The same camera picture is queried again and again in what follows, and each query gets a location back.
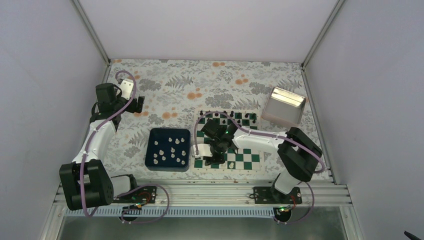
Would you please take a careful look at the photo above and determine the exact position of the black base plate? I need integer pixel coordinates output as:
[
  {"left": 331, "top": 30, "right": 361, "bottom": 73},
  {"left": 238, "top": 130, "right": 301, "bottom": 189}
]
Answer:
[
  {"left": 249, "top": 186, "right": 303, "bottom": 205},
  {"left": 112, "top": 186, "right": 157, "bottom": 205}
]

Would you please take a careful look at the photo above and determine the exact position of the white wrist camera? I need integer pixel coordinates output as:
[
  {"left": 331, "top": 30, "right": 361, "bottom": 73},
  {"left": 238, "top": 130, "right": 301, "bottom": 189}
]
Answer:
[
  {"left": 192, "top": 143, "right": 213, "bottom": 158},
  {"left": 119, "top": 78, "right": 135, "bottom": 101}
]

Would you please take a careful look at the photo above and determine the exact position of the black chess pieces row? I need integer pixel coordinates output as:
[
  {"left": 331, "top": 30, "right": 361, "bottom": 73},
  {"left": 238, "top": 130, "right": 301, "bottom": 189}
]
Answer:
[{"left": 198, "top": 110, "right": 258, "bottom": 125}]

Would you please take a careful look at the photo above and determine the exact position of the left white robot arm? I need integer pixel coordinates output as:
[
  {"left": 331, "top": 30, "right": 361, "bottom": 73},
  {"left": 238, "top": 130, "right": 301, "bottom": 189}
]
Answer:
[{"left": 59, "top": 78, "right": 145, "bottom": 211}]

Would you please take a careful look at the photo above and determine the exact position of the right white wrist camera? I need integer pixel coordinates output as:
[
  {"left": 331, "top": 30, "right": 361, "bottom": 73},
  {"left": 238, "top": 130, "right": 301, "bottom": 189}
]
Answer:
[{"left": 192, "top": 143, "right": 213, "bottom": 158}]

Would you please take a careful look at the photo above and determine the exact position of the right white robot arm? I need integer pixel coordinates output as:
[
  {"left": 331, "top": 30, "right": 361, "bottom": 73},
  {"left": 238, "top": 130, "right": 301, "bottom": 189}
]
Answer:
[{"left": 192, "top": 120, "right": 326, "bottom": 204}]

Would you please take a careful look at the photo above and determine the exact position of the floral patterned table mat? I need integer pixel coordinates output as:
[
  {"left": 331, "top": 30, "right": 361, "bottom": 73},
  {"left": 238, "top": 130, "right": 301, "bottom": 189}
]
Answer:
[{"left": 102, "top": 59, "right": 307, "bottom": 181}]

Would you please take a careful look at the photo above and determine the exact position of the green white chess board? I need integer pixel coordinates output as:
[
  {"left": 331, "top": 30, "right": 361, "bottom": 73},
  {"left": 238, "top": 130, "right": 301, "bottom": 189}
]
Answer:
[{"left": 191, "top": 109, "right": 264, "bottom": 174}]

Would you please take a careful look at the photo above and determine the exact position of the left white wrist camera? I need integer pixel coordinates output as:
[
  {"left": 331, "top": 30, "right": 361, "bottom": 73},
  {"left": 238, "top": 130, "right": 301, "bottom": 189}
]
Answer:
[{"left": 119, "top": 78, "right": 135, "bottom": 101}]

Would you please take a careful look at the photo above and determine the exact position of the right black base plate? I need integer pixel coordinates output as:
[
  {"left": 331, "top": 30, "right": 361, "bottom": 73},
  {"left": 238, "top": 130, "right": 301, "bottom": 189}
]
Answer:
[{"left": 249, "top": 186, "right": 303, "bottom": 205}]

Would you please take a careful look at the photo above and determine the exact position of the silver metal tin box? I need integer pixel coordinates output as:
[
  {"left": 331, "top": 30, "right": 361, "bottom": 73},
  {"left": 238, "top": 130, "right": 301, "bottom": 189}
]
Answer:
[{"left": 261, "top": 87, "right": 307, "bottom": 128}]

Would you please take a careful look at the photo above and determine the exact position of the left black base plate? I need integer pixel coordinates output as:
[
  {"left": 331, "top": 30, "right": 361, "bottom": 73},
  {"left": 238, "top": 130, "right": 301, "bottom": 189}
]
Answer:
[{"left": 112, "top": 186, "right": 157, "bottom": 205}]

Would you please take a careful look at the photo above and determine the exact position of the aluminium rail frame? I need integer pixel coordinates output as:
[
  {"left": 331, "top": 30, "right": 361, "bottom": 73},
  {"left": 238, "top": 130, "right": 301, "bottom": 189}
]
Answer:
[{"left": 52, "top": 178, "right": 353, "bottom": 218}]

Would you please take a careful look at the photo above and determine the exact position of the dark blue plastic tray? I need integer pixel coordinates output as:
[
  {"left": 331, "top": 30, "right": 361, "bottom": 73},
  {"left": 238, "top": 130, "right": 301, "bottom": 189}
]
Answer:
[{"left": 144, "top": 127, "right": 191, "bottom": 172}]

